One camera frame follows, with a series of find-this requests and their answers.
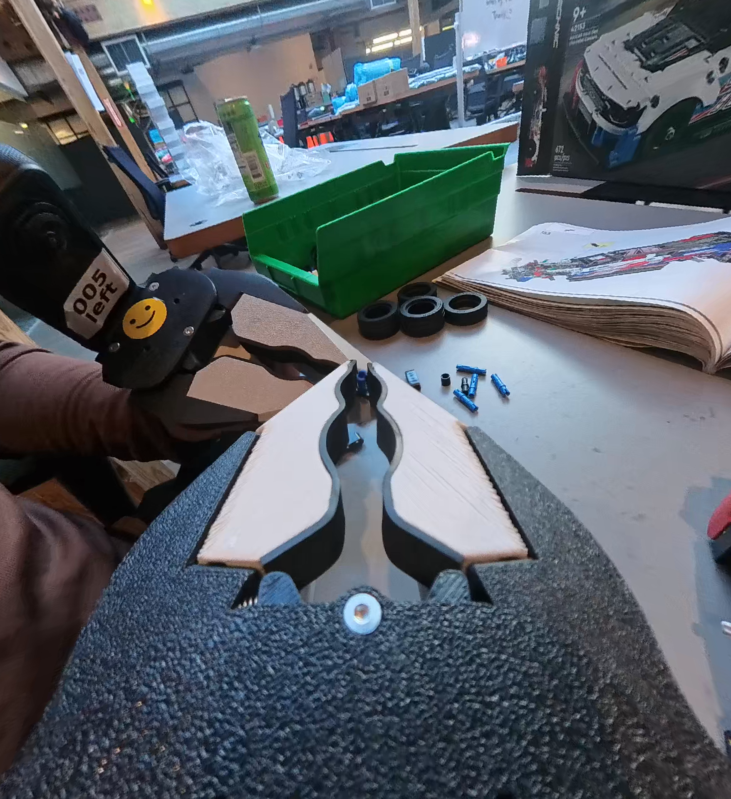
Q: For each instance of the wooden post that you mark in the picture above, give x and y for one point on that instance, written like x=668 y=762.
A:
x=41 y=37

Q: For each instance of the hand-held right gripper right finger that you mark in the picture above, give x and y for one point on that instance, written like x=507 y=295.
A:
x=452 y=493

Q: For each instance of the black chair armrest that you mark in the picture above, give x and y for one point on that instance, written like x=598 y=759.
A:
x=59 y=490

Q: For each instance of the long black toy beam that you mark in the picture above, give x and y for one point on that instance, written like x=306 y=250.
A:
x=354 y=442

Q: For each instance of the open instruction booklet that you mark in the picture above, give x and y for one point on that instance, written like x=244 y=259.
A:
x=621 y=293

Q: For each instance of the cardboard box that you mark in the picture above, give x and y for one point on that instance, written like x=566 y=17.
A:
x=390 y=84

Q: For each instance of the white table with wooden edge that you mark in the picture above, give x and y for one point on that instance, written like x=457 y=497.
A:
x=365 y=147

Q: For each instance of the green drink can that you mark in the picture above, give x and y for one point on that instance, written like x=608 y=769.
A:
x=247 y=150

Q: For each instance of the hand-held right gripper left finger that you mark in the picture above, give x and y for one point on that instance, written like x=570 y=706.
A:
x=271 y=493

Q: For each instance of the cluttered background workbench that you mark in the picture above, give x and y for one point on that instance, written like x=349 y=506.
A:
x=434 y=87

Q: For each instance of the person's left forearm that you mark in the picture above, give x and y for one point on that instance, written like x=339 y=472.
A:
x=41 y=393

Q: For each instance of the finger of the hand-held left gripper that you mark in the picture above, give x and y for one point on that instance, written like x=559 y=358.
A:
x=247 y=399
x=284 y=331

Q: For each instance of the whiteboard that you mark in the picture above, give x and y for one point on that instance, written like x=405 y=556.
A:
x=493 y=22

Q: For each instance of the green plastic bin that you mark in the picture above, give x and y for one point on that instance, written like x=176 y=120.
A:
x=390 y=249

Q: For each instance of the stack of clear plastic boxes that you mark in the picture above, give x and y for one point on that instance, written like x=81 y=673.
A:
x=153 y=106

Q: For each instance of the toy car set box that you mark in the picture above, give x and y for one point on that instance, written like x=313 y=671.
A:
x=559 y=93

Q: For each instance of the grey desk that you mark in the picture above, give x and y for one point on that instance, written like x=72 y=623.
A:
x=590 y=437

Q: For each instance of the black rubber toy tire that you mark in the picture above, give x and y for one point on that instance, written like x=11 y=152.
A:
x=406 y=290
x=412 y=324
x=456 y=315
x=378 y=324

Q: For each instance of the small black toy brick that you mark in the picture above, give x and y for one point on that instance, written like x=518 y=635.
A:
x=413 y=378

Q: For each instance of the clear plastic bag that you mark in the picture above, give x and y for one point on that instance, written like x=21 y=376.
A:
x=215 y=156

